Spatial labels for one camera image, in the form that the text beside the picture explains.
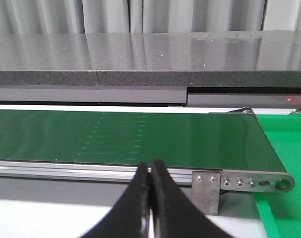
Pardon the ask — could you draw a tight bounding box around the metal conveyor end bracket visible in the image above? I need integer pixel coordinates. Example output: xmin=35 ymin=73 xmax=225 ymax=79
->
xmin=191 ymin=170 xmax=296 ymax=215

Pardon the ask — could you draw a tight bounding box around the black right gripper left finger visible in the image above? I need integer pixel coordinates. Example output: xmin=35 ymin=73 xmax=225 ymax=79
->
xmin=82 ymin=163 xmax=150 ymax=238

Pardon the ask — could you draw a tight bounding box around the green conveyor belt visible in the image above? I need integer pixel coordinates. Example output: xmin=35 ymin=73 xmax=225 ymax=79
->
xmin=0 ymin=110 xmax=285 ymax=172

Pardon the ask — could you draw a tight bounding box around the grey stone counter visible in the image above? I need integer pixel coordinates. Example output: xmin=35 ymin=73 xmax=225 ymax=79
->
xmin=0 ymin=31 xmax=301 ymax=109

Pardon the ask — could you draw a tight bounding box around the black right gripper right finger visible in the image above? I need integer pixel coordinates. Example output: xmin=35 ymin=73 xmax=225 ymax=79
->
xmin=150 ymin=160 xmax=231 ymax=238

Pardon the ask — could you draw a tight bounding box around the green plastic tray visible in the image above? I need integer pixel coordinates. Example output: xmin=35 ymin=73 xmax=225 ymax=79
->
xmin=254 ymin=115 xmax=301 ymax=238

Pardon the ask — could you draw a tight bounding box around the white pleated curtain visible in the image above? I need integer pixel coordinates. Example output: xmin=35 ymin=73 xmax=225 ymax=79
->
xmin=0 ymin=0 xmax=301 ymax=34

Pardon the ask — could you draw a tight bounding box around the aluminium conveyor frame rail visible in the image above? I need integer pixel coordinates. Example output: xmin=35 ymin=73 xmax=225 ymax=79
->
xmin=0 ymin=160 xmax=222 ymax=186

